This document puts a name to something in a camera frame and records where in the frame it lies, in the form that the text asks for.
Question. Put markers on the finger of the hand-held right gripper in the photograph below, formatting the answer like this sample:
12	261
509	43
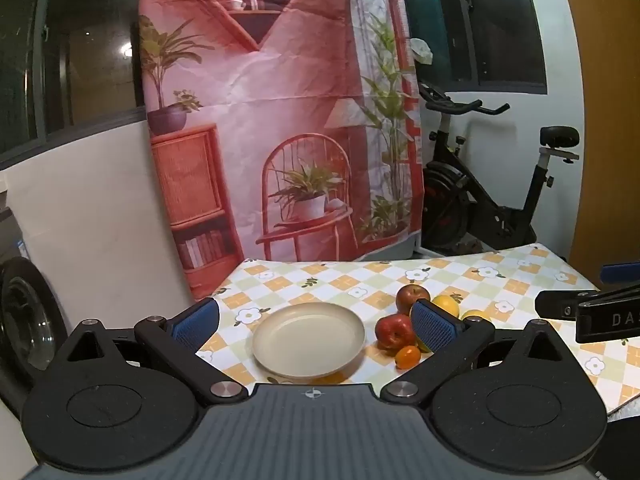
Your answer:
622	273
560	304

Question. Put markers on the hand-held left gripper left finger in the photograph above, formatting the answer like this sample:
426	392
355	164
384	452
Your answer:
192	320

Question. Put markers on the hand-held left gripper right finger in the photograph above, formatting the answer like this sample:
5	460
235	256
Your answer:
435	327

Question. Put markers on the green round fruit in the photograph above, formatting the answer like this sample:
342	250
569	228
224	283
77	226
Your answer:
423	346

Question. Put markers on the yellow lemon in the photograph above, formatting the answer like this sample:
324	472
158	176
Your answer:
475	315
446	305

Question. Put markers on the orange tangerine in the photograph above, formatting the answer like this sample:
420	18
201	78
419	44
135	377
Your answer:
407	356

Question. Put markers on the red apple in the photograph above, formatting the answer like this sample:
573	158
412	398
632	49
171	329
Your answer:
392	332
409	296

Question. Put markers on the beige plate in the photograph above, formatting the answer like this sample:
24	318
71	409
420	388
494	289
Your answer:
305	335

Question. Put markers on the black exercise bike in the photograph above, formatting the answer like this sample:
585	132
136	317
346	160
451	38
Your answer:
450	200

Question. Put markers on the grey washing machine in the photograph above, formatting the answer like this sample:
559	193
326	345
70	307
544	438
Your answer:
30	310

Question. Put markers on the wooden door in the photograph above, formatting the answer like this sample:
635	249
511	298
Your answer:
610	110

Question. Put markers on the printed pink backdrop cloth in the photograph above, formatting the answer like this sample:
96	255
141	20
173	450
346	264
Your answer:
300	85

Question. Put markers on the white cap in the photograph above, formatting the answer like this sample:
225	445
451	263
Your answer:
421	50

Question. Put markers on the dark window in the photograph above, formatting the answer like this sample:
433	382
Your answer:
490	25
90	35

